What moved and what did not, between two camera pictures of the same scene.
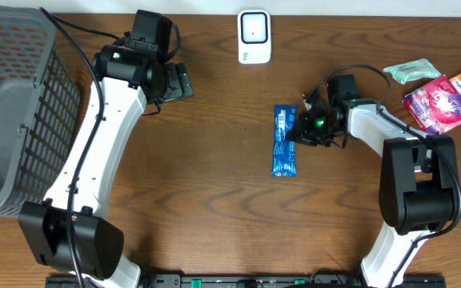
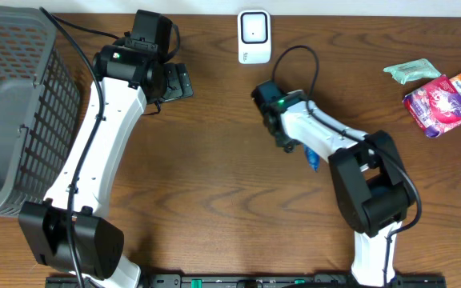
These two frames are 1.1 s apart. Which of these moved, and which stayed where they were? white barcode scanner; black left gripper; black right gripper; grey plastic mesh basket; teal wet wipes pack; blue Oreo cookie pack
Moved: black right gripper; blue Oreo cookie pack
Stayed: teal wet wipes pack; grey plastic mesh basket; black left gripper; white barcode scanner
